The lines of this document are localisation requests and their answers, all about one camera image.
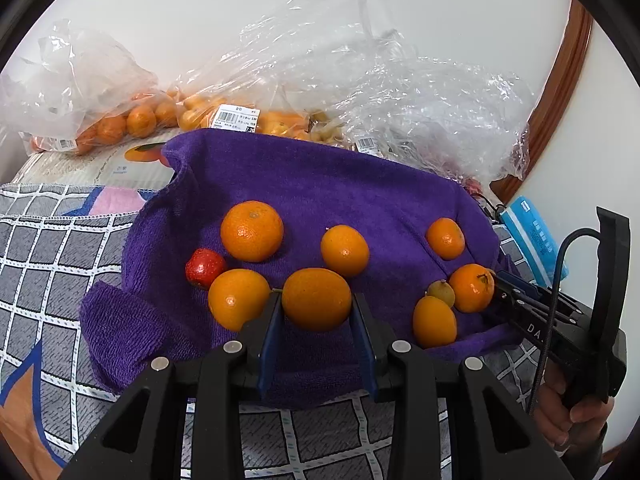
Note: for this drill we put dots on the white printed box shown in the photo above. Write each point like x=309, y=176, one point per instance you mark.
x=90, y=165

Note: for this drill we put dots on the oval orange kumquat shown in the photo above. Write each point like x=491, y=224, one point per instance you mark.
x=434, y=321

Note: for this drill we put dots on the clear bag of oranges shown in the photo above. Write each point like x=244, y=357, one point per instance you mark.
x=280, y=125

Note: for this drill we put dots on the purple towel lined tray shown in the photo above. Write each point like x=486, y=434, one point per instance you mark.
x=350, y=190

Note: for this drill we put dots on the small orange mandarin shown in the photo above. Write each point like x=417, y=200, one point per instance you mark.
x=445, y=238
x=238, y=299
x=344, y=250
x=316, y=299

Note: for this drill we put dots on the large crumpled clear bag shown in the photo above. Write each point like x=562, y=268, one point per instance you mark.
x=325, y=132

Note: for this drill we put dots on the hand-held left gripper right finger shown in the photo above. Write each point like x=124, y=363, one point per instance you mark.
x=365, y=345

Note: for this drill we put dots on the clear bag of red strawberries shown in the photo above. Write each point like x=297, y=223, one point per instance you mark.
x=450, y=120

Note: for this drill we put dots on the checked blanket with stars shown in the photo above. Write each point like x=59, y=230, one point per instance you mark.
x=40, y=260

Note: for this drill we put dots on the large orange with stem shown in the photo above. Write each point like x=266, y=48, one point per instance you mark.
x=470, y=287

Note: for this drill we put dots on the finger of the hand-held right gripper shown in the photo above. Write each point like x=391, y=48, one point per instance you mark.
x=525, y=287
x=507, y=300

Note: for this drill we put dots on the blue tissue pack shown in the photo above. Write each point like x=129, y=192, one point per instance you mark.
x=532, y=232

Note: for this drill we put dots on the person's right hand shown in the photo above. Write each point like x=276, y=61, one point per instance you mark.
x=555, y=410

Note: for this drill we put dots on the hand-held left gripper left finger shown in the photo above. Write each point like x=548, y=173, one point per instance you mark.
x=270, y=345

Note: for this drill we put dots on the clear bag of small mandarins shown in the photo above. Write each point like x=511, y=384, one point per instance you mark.
x=115, y=125

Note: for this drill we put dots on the small yellow-green kumquat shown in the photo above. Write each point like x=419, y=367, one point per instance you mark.
x=441, y=293

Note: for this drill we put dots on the brown wooden door frame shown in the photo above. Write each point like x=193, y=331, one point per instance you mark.
x=565, y=75

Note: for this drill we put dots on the red strawberry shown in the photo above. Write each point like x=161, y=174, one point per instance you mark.
x=205, y=267

